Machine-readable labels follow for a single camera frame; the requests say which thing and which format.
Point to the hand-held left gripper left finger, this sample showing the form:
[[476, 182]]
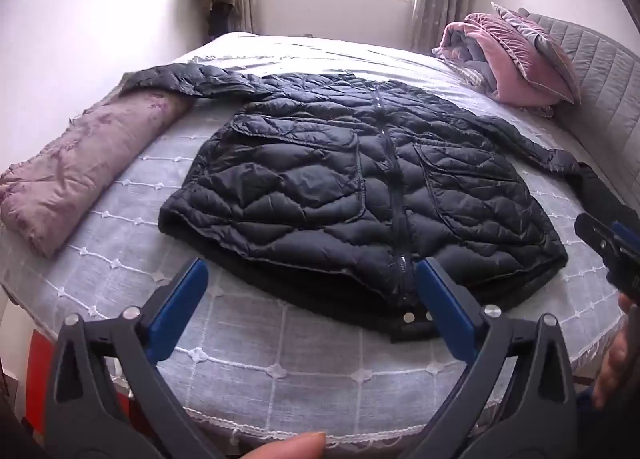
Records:
[[180, 309]]

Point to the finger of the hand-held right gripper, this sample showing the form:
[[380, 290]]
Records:
[[620, 249]]

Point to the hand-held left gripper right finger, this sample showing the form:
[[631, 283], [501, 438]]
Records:
[[445, 309]]

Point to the black puffer jacket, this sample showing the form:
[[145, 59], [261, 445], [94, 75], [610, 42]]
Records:
[[310, 179]]

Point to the person's right hand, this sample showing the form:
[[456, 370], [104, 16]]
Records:
[[617, 364]]

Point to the person's left hand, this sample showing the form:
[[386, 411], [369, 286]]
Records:
[[295, 445]]

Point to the dark cloth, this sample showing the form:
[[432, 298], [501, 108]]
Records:
[[600, 194]]

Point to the bed with grey lattice coverlet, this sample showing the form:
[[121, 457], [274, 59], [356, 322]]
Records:
[[280, 379]]

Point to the red object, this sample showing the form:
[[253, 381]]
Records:
[[42, 379]]

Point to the grey quilted headboard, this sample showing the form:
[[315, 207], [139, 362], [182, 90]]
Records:
[[610, 84]]

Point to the purple folded blanket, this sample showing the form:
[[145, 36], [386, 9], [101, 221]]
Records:
[[80, 164]]

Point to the pink folded quilt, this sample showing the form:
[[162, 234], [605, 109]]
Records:
[[505, 69]]

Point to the pink and grey pillow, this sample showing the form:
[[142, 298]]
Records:
[[545, 49]]

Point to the patterned folded sheet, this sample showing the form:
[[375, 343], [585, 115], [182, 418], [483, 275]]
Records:
[[470, 74]]

